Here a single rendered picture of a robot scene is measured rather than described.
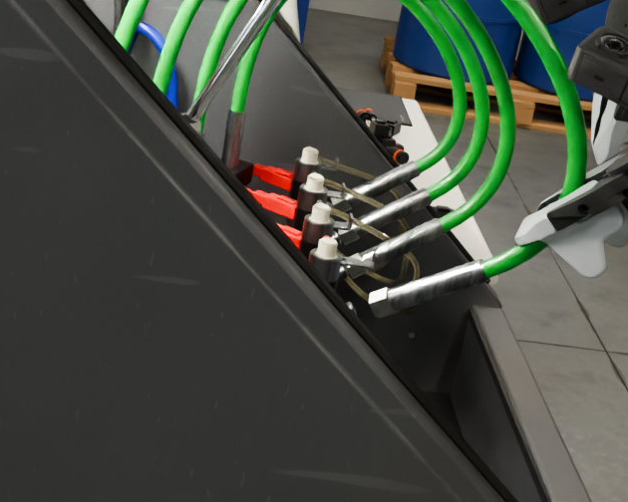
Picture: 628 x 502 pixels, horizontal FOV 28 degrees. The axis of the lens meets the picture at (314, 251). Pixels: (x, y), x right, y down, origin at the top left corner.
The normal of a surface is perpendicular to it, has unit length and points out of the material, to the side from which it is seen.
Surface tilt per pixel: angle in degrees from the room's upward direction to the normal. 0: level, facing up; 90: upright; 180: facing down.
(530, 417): 0
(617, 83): 105
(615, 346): 0
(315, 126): 90
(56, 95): 90
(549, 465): 0
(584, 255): 101
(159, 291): 90
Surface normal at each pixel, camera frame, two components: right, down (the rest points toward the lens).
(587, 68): -0.55, 0.47
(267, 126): 0.07, 0.40
